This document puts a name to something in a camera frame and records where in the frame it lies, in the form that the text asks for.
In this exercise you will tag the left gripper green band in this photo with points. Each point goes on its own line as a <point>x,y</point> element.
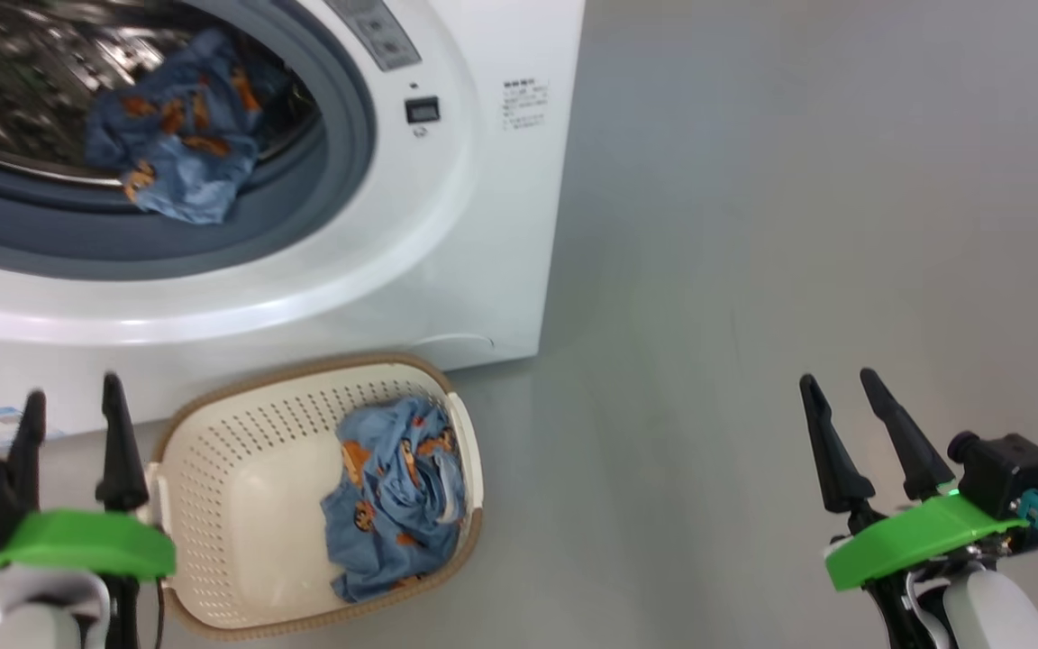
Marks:
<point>77,541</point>

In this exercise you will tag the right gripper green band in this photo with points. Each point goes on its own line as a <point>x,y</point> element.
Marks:
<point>915,536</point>

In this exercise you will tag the blue patterned garment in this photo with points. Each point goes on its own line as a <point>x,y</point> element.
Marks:
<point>186,144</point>
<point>393,505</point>

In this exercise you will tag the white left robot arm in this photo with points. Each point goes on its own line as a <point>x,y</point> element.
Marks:
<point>41,622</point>

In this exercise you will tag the cream perforated laundry basket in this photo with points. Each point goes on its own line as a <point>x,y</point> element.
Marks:
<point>249,505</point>

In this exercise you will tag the white front-load washing machine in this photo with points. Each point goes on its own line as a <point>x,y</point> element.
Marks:
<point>465,225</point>

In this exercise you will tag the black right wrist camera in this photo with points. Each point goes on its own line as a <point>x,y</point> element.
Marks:
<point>1010,469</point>

